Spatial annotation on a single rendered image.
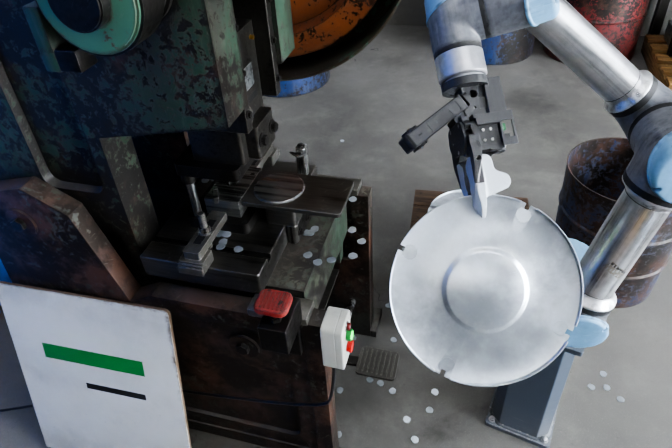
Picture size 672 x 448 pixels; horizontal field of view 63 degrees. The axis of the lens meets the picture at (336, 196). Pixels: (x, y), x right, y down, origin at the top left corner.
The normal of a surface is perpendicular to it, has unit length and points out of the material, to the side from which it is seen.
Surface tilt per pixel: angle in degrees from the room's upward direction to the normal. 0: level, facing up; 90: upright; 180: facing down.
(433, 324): 54
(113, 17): 90
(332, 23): 90
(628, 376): 0
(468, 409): 0
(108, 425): 78
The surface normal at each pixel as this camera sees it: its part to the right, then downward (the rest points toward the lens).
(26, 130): 0.87, 0.25
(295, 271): -0.05, -0.80
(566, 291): -0.02, 0.01
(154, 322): -0.25, 0.41
